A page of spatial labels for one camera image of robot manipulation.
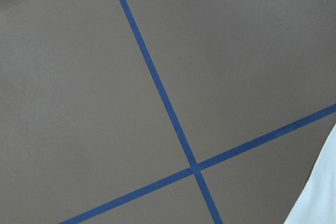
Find white printed t-shirt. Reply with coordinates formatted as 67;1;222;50
285;128;335;223

